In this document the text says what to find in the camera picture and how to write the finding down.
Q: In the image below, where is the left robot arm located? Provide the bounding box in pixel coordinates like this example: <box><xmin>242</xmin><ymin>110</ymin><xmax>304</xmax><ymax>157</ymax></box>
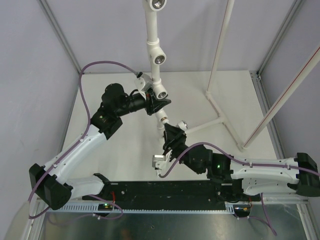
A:
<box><xmin>29</xmin><ymin>83</ymin><xmax>171</xmax><ymax>210</ymax></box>

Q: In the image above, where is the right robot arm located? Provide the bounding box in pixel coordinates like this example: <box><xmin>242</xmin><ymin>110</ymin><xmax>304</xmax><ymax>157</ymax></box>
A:
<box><xmin>163</xmin><ymin>123</ymin><xmax>320</xmax><ymax>201</ymax></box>

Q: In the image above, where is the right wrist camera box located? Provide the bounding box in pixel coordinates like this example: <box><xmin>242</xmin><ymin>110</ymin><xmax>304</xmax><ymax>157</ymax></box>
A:
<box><xmin>151</xmin><ymin>151</ymin><xmax>171</xmax><ymax>178</ymax></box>

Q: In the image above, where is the aluminium table frame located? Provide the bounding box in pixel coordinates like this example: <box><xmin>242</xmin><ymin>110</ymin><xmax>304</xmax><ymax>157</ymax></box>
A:
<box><xmin>29</xmin><ymin>193</ymin><xmax>320</xmax><ymax>240</ymax></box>

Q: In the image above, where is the white PVC pipe frame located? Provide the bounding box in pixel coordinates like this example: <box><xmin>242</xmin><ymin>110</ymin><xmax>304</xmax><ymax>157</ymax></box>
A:
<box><xmin>144</xmin><ymin>0</ymin><xmax>320</xmax><ymax>153</ymax></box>

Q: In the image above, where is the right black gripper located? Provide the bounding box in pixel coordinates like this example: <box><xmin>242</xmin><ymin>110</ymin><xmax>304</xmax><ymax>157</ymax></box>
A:
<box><xmin>163</xmin><ymin>122</ymin><xmax>202</xmax><ymax>174</ymax></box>

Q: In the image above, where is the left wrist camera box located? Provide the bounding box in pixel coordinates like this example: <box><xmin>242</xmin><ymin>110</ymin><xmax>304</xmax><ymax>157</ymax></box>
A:
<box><xmin>134</xmin><ymin>72</ymin><xmax>153</xmax><ymax>95</ymax></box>

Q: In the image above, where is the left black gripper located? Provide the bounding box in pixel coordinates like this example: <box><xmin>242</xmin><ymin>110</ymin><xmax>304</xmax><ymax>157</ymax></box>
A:
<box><xmin>116</xmin><ymin>88</ymin><xmax>172</xmax><ymax>118</ymax></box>

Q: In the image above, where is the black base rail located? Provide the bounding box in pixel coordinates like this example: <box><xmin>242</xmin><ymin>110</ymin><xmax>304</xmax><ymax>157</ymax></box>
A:
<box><xmin>97</xmin><ymin>180</ymin><xmax>261</xmax><ymax>211</ymax></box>

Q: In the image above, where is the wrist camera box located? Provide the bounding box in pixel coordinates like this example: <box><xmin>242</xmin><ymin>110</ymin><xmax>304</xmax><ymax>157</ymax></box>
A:
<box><xmin>151</xmin><ymin>151</ymin><xmax>171</xmax><ymax>178</ymax></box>
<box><xmin>134</xmin><ymin>72</ymin><xmax>153</xmax><ymax>95</ymax></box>

